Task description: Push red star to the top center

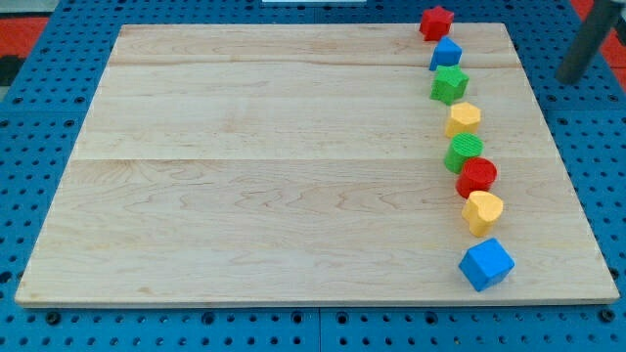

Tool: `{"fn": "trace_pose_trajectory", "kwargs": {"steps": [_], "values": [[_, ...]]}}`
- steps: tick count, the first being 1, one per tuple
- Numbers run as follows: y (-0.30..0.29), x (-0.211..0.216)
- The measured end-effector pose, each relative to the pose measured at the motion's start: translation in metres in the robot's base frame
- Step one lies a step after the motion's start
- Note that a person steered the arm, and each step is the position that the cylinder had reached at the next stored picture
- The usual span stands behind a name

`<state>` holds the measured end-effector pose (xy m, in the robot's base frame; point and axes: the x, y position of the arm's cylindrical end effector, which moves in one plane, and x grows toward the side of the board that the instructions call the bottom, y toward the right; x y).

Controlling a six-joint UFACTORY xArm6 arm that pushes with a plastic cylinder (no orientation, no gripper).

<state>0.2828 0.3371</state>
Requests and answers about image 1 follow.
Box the green cylinder block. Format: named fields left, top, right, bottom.
left=444, top=132, right=483, bottom=174

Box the green star block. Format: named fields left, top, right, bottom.
left=429, top=65, right=470, bottom=106

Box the red star block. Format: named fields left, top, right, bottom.
left=419, top=5, right=455, bottom=41

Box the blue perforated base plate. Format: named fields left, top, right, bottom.
left=1, top=0, right=625, bottom=351

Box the yellow hexagon block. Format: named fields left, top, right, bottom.
left=444, top=102, right=481, bottom=138

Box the red cylinder block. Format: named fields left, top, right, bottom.
left=456, top=157, right=498, bottom=198

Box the light wooden board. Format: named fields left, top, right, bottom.
left=15, top=22, right=619, bottom=308

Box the yellow heart block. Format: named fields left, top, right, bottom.
left=462, top=191, right=504, bottom=238

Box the blue cube block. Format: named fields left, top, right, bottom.
left=459, top=238, right=515, bottom=291

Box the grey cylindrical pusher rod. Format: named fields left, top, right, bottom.
left=556, top=0, right=625, bottom=85

